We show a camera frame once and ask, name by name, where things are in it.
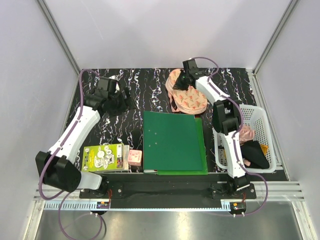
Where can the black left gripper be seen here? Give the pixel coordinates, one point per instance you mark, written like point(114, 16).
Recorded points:
point(127, 103)

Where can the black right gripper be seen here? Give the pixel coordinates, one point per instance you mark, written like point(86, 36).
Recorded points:
point(178, 85)

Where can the pink floral mesh laundry bag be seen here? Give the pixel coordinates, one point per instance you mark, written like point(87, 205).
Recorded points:
point(190, 101)

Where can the black bra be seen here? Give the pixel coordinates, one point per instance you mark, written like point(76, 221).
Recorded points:
point(253, 155)

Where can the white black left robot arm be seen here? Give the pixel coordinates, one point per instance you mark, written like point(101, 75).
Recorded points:
point(56, 167)

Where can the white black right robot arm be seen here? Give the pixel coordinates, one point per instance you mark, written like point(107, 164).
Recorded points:
point(227, 121)

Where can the small pink box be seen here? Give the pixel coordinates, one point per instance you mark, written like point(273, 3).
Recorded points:
point(135, 157)

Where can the lime green illustrated book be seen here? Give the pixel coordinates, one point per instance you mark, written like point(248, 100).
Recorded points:
point(105, 158)

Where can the white perforated plastic basket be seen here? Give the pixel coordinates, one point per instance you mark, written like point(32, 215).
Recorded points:
point(256, 118)

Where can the pink lace garment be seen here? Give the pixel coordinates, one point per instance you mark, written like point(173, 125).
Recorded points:
point(246, 134)

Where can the light green folder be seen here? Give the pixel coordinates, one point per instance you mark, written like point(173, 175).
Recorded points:
point(202, 148)

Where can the mustard yellow garment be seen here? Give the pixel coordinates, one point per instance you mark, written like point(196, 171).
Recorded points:
point(264, 149)

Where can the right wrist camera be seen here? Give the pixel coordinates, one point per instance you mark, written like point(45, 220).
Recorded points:
point(190, 66)

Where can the dark green ring binder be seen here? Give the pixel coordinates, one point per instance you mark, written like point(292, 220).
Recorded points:
point(170, 142)

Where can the left aluminium frame post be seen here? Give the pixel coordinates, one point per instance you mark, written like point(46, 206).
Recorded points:
point(58, 35)

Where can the aluminium frame post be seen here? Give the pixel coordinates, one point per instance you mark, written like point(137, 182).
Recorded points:
point(276, 33)
point(58, 35)

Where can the white slotted cable duct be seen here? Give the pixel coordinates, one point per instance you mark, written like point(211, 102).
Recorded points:
point(121, 205)

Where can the right aluminium frame post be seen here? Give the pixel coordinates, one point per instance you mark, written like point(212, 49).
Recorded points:
point(276, 33)

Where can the aluminium rail crossbar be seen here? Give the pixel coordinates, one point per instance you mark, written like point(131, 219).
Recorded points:
point(273, 191)

